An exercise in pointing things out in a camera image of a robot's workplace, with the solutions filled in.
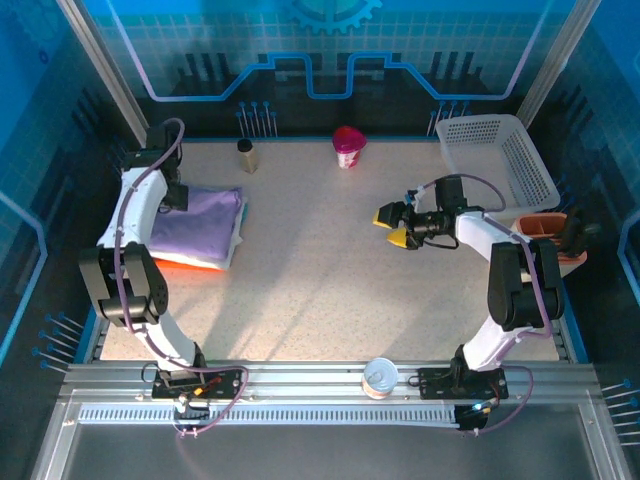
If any purple printed t-shirt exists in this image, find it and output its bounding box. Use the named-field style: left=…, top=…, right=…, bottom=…
left=148, top=185, right=245, bottom=264

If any orange folded t-shirt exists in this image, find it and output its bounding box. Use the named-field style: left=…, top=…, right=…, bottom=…
left=152, top=257, right=225, bottom=274

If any beige bottle with black cap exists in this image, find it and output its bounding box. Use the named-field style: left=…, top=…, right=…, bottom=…
left=236, top=138, right=261, bottom=175

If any aluminium frame post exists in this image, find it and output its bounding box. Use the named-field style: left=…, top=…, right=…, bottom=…
left=513, top=0, right=604, bottom=124
left=55, top=0, right=162, bottom=155

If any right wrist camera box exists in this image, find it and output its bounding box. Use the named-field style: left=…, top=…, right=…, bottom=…
left=433, top=175, right=470, bottom=212

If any aluminium frame rail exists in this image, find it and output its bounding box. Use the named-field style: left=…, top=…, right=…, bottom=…
left=29, top=359, right=631, bottom=480

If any white slotted cable duct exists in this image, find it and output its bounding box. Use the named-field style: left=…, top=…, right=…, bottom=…
left=77, top=403, right=461, bottom=426

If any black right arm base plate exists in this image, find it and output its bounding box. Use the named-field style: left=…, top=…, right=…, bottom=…
left=417, top=366, right=510, bottom=401

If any silver-topped tin can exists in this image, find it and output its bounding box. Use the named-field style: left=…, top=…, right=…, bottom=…
left=361, top=357, right=400, bottom=401

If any terracotta plastic utensil holder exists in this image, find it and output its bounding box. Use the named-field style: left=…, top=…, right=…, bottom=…
left=514, top=212, right=589, bottom=265

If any white cup with pink lid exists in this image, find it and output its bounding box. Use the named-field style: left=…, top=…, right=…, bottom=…
left=332, top=125, right=368, bottom=170

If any white perforated plastic basket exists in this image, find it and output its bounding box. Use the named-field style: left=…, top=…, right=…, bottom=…
left=434, top=113, right=561, bottom=221

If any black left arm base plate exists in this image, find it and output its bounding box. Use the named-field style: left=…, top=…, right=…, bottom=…
left=151, top=367, right=251, bottom=401

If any white folded t-shirt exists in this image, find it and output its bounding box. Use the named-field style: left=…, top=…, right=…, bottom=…
left=149, top=194, right=250, bottom=272

